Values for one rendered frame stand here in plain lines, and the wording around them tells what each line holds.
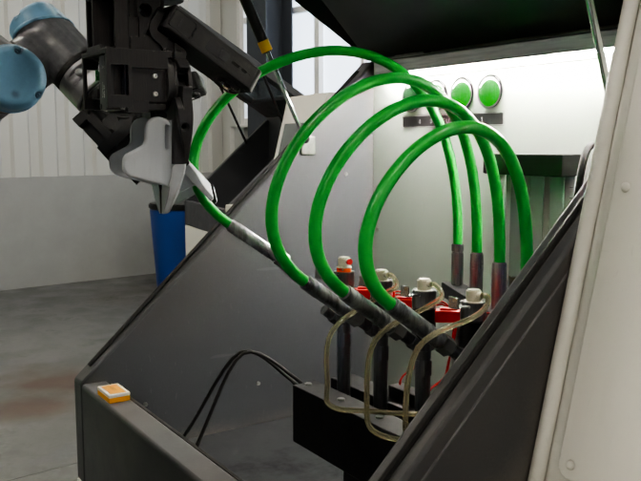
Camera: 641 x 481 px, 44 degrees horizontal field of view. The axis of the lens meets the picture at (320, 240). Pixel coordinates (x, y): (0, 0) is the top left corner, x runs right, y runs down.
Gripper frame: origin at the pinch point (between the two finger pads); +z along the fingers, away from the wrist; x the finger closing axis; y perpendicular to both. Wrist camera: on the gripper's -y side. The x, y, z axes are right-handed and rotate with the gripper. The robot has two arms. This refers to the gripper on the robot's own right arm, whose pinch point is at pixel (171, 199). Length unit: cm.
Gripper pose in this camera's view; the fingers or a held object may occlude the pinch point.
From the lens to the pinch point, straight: 79.5
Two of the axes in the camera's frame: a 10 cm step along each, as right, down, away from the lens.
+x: 5.5, 1.0, -8.3
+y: -8.4, 0.7, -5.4
